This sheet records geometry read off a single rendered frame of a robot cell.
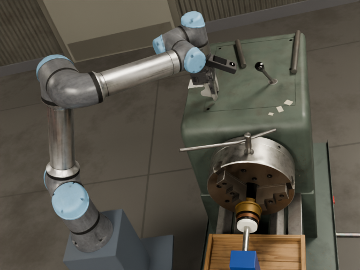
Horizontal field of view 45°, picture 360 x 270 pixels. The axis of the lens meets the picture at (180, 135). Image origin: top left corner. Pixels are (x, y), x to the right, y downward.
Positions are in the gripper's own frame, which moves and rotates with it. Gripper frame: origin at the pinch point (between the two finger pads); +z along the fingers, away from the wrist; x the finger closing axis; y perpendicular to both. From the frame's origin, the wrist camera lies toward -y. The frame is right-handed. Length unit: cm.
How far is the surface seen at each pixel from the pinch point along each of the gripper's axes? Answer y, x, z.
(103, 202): 116, -45, 128
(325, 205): -39, -1, 74
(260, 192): -16.3, 34.9, 17.1
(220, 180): -3.5, 35.5, 9.1
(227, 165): -6.2, 32.0, 5.7
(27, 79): 265, -214, 128
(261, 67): -18.7, 0.8, -11.4
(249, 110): -12.9, 7.7, 2.2
